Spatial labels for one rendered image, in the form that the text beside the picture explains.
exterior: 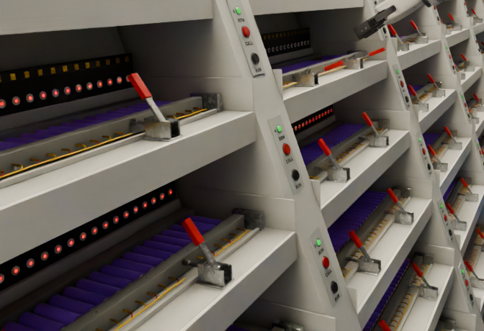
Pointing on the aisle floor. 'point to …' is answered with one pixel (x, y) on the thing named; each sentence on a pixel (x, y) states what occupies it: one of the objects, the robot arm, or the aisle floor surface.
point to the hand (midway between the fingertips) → (366, 29)
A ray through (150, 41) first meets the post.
